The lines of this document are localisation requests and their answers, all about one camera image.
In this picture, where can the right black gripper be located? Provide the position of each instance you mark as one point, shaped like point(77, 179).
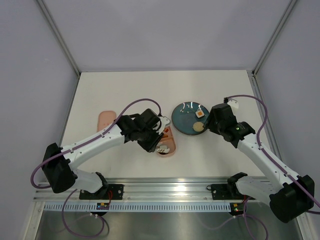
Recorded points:
point(210, 125)

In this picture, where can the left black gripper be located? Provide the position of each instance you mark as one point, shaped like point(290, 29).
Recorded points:
point(151, 147)

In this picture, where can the orange salmon sushi roll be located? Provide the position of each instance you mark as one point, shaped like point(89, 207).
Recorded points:
point(200, 113)

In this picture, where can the pink divided lunch box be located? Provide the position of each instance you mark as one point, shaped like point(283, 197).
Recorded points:
point(169, 141)

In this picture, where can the white cat paw tongs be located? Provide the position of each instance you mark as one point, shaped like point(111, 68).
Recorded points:
point(162, 149)

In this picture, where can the pink lunch box lid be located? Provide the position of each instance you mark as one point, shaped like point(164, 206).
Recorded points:
point(105, 118)

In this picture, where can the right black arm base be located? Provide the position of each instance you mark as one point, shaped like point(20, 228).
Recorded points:
point(222, 192)

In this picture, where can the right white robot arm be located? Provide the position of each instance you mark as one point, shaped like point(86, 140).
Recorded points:
point(288, 194)

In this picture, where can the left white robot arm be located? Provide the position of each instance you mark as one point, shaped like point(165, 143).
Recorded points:
point(61, 164)

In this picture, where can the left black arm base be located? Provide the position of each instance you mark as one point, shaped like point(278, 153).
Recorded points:
point(114, 191)

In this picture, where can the beige steamed bun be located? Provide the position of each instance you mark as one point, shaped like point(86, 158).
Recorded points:
point(198, 126)

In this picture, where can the blue ceramic plate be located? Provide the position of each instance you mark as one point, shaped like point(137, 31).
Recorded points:
point(184, 116)

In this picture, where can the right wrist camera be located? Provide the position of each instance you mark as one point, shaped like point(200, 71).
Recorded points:
point(234, 104)

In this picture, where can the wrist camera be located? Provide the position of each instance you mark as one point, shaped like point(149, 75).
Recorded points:
point(234, 104)
point(164, 123)

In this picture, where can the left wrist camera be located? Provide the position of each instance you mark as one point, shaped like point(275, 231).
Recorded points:
point(164, 123)

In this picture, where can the aluminium mounting rail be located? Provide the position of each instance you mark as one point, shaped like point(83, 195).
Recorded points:
point(176, 189)

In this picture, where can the right aluminium frame post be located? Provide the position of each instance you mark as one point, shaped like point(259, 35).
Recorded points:
point(274, 36)

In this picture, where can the aluminium frame post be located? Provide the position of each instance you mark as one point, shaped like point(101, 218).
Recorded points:
point(50, 21)
point(274, 36)

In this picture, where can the white slotted cable duct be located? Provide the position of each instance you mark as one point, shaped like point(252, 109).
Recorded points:
point(140, 207)

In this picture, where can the left aluminium frame post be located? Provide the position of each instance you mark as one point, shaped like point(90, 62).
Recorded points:
point(50, 21)

